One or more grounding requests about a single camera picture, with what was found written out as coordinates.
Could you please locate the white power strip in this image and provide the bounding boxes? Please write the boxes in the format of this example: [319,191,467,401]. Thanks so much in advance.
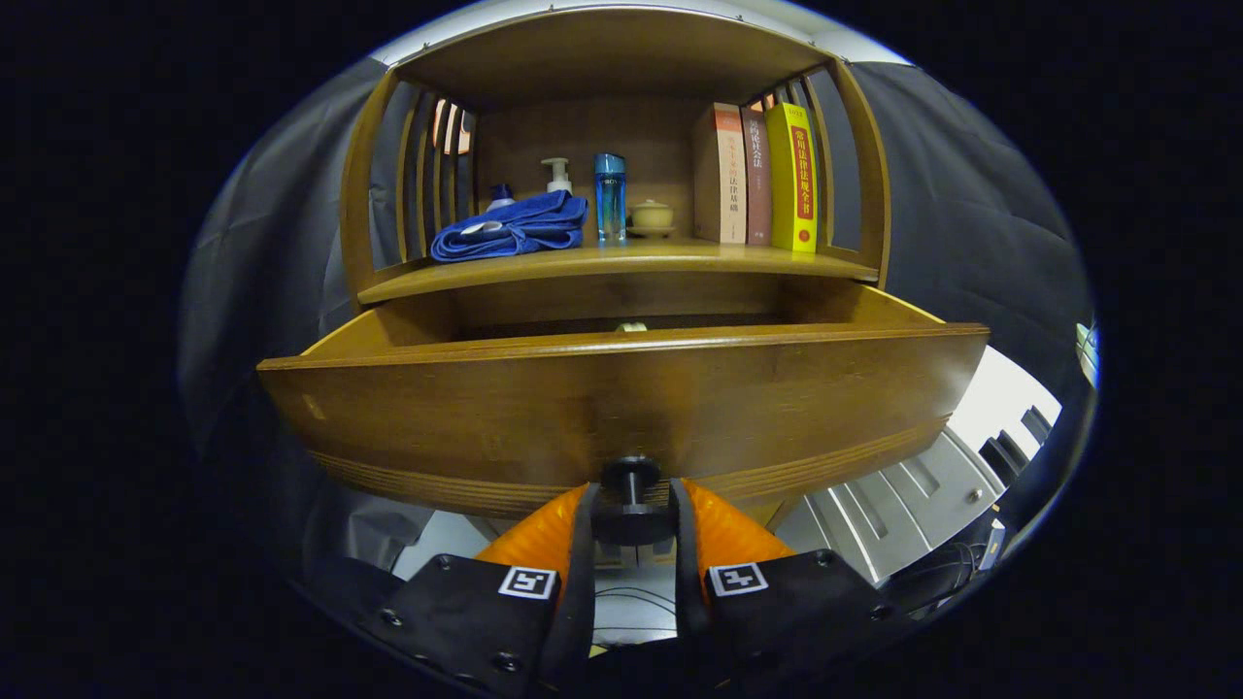
[1073,322,1100,389]

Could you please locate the black drawer knob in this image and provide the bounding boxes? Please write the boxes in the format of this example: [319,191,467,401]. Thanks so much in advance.
[590,454,678,547]

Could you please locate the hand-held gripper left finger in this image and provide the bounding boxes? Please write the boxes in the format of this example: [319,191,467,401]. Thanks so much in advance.
[374,481,598,695]

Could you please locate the beige lidded teacup with saucer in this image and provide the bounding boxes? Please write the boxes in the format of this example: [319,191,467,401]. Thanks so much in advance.
[626,199,677,239]

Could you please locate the blue glass bottle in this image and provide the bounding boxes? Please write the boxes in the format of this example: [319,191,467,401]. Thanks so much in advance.
[593,152,627,244]

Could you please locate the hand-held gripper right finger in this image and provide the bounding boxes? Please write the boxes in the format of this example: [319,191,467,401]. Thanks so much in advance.
[670,478,914,671]

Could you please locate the thin black floor cables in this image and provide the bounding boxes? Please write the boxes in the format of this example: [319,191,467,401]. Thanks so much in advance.
[594,582,678,617]

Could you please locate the blue folded towel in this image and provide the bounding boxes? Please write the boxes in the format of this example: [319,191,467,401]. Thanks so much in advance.
[430,189,589,263]

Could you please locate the black cable bundle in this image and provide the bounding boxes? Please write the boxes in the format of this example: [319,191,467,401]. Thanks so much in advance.
[879,524,1006,588]

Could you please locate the beige orange-spined book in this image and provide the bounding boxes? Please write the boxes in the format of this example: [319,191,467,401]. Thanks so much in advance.
[692,102,749,245]

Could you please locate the yellow book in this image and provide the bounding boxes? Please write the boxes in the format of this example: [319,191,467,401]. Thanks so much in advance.
[764,102,820,254]

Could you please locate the grey panelled cabinet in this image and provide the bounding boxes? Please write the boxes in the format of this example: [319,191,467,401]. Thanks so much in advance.
[772,422,1011,583]

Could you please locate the brown book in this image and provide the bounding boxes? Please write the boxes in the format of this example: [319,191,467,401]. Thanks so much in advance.
[741,106,774,247]

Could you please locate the white flat surface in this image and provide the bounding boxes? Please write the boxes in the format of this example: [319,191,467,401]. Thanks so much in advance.
[947,345,1064,457]

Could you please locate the wooden drawer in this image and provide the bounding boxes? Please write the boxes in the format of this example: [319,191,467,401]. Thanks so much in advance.
[255,282,991,520]

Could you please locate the wooden countertop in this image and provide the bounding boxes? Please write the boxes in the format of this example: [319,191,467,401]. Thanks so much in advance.
[357,238,880,307]

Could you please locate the wooden cabinet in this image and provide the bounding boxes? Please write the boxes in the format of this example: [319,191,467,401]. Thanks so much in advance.
[338,8,892,321]

